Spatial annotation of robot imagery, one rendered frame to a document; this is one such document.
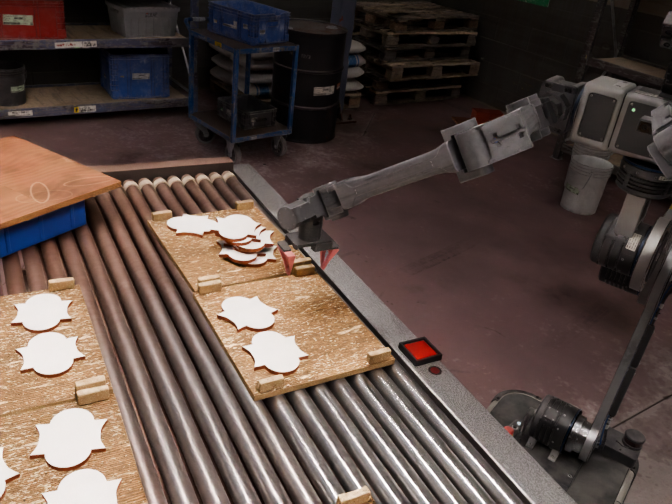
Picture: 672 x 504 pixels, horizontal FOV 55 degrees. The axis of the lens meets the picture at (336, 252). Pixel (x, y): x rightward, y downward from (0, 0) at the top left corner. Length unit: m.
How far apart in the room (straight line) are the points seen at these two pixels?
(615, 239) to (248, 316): 0.95
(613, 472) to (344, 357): 1.30
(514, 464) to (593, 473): 1.11
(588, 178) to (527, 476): 3.78
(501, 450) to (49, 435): 0.87
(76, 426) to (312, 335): 0.56
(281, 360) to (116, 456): 0.40
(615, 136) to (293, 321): 0.90
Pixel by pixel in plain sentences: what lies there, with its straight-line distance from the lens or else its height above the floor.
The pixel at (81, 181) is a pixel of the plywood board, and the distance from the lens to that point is 2.04.
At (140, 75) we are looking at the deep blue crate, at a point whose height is 0.33.
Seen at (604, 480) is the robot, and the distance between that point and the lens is 2.49.
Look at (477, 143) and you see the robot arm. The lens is 1.26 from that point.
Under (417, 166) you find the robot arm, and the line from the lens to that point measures 1.33.
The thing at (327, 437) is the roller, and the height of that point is 0.92.
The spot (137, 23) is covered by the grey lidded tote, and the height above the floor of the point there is 0.75.
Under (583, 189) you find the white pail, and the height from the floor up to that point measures 0.19.
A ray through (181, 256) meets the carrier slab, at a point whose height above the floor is 0.94.
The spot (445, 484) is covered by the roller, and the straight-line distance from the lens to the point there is 1.31.
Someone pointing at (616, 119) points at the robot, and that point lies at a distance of 1.74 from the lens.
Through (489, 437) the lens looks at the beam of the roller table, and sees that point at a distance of 1.44.
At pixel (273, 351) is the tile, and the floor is 0.95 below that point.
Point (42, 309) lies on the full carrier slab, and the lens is 1.65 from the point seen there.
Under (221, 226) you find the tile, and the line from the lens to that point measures 1.85.
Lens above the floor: 1.86
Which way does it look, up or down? 29 degrees down
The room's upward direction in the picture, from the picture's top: 8 degrees clockwise
